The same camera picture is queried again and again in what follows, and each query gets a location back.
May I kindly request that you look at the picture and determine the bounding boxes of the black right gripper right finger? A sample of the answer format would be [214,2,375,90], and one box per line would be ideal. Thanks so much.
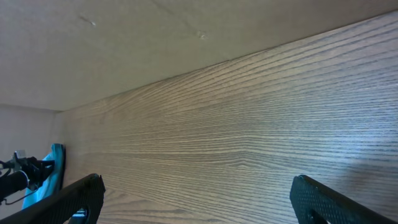
[290,175,397,224]

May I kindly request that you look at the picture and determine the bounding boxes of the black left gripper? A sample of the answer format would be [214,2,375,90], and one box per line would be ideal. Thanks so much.
[1,152,55,191]

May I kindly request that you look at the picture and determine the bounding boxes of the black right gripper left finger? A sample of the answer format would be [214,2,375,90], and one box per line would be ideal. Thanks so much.
[1,174,106,224]

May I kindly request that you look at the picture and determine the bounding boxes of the light blue denim jeans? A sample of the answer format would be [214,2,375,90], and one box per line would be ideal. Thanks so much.
[22,143,66,209]

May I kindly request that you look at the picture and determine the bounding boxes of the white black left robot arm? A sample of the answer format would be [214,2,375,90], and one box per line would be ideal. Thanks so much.
[1,152,55,205]

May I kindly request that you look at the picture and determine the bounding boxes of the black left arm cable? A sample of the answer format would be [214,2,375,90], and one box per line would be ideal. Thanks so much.
[0,186,40,206]

